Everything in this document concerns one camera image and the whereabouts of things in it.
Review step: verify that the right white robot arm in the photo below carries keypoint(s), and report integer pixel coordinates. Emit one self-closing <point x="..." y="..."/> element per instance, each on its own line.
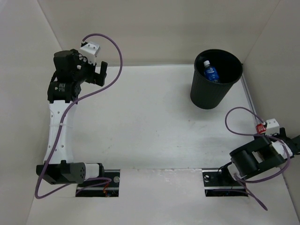
<point x="260" y="155"/>

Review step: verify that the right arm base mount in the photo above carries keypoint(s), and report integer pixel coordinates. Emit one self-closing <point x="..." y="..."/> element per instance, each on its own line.
<point x="219" y="183"/>

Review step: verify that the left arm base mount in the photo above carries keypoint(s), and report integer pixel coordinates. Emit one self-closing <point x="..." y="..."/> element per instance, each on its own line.
<point x="100" y="188"/>

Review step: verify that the red label plastic bottle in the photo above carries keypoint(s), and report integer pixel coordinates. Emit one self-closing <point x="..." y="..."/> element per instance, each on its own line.
<point x="261" y="128"/>

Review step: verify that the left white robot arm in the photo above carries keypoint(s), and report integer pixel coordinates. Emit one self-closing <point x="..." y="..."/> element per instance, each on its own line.
<point x="72" y="68"/>

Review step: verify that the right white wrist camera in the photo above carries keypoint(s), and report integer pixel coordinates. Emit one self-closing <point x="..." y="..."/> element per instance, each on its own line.
<point x="272" y="127"/>

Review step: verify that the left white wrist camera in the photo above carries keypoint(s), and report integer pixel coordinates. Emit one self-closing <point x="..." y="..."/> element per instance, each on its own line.
<point x="90" y="50"/>

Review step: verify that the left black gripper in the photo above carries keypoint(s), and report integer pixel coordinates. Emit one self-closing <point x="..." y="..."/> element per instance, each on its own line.
<point x="97" y="76"/>

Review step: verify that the right metal rail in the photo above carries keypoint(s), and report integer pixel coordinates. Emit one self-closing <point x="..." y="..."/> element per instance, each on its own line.
<point x="247" y="92"/>

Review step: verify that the blue label plastic bottle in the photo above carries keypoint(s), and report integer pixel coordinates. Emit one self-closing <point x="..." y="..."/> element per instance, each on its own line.
<point x="210" y="72"/>

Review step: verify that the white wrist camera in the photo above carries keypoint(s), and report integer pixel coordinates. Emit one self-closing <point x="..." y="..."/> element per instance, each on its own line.
<point x="272" y="127"/>
<point x="90" y="50"/>

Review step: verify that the black plastic bin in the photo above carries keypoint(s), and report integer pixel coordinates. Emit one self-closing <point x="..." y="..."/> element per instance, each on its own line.
<point x="207" y="94"/>

